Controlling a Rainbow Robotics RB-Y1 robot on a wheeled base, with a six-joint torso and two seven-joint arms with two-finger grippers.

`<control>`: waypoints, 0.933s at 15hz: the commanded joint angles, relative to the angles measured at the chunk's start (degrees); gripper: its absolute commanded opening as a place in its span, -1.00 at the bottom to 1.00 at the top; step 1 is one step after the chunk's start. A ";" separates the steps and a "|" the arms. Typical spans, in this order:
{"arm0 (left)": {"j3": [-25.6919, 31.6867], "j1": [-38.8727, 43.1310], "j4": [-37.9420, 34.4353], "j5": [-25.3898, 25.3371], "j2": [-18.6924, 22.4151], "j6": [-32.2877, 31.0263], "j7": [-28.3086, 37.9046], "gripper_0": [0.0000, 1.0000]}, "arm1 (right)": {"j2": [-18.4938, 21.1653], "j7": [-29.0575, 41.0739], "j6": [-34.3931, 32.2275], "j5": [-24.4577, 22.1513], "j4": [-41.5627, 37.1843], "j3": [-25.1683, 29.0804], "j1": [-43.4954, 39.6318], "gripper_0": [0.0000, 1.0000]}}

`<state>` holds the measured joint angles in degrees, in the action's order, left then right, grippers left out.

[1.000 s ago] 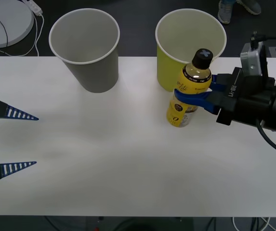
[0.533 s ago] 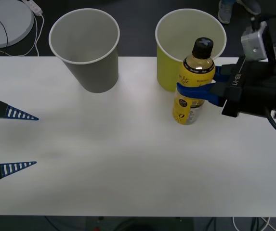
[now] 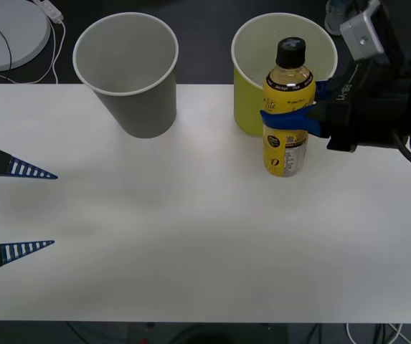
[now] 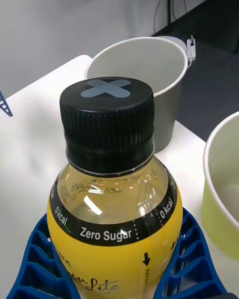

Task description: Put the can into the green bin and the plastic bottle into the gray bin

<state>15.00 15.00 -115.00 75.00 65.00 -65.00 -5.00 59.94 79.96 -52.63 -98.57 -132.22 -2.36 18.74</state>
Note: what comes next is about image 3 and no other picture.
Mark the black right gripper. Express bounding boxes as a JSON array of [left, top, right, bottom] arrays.
[[260, 59, 411, 153]]

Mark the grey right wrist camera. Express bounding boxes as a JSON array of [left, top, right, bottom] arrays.
[[339, 0, 405, 65]]

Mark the yellow bottle with black cap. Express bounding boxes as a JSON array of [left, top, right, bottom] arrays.
[[261, 37, 317, 178]]

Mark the white floor fan stand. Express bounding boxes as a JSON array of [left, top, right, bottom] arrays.
[[0, 0, 52, 72]]

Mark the yellow-green plastic bin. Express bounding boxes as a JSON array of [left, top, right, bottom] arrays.
[[230, 12, 338, 139]]

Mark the person's foot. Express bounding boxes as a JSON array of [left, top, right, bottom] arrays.
[[325, 0, 356, 36]]

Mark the white power strip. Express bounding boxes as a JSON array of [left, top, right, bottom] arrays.
[[32, 0, 65, 24]]

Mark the grey plastic bin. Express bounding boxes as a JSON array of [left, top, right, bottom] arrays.
[[72, 12, 179, 140]]

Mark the white cable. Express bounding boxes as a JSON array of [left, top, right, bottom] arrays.
[[0, 19, 66, 85], [346, 322, 407, 344]]

